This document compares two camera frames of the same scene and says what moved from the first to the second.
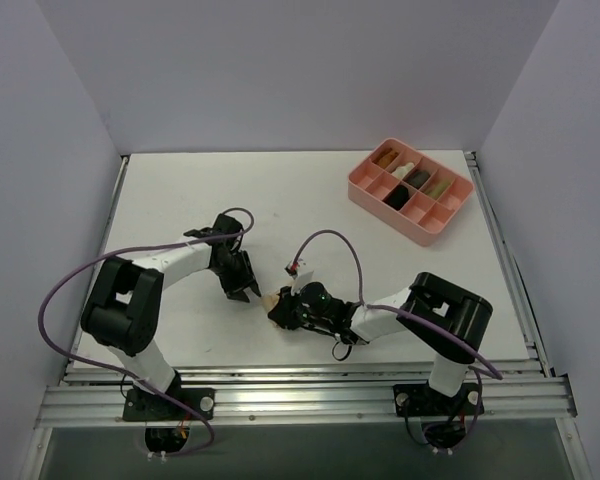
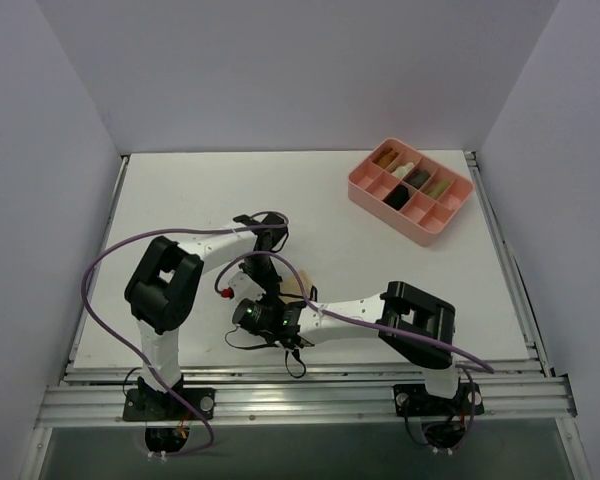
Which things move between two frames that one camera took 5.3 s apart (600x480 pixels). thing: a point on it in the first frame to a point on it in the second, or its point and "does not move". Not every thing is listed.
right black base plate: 423,400 does not move
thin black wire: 348,354 to 268,346
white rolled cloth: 403,170 does not move
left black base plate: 145,406 does not move
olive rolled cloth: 438,189 does not move
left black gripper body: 239,279 to 268,282
